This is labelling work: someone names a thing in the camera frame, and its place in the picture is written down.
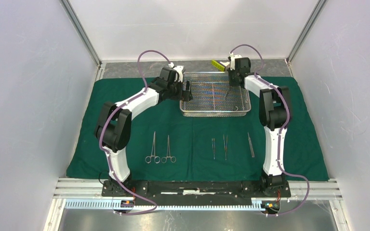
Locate metal mesh instrument tray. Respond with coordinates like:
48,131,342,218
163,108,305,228
180,72,251,117

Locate green surgical cloth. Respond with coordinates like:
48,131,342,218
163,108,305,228
66,77,329,181

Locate pointed steel tweezers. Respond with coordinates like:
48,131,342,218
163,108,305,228
223,135,228,160

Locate steel forceps with ring handles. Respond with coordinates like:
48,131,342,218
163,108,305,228
145,132,161,164

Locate steel scalpel handle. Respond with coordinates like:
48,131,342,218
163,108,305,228
224,87,231,102

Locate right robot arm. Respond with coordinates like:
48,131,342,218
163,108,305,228
227,54,291,196

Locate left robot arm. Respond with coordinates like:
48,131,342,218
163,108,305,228
94,63,193,196

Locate yellow-green lego brick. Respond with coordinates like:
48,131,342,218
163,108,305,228
211,60,225,72

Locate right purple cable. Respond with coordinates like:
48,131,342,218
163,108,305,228
229,44,311,218

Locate purple cable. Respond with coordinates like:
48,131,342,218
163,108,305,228
229,44,311,218
98,50,173,217

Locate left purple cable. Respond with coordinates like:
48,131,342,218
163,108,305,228
98,50,173,217

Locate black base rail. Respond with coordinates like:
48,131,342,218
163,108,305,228
101,179,291,213

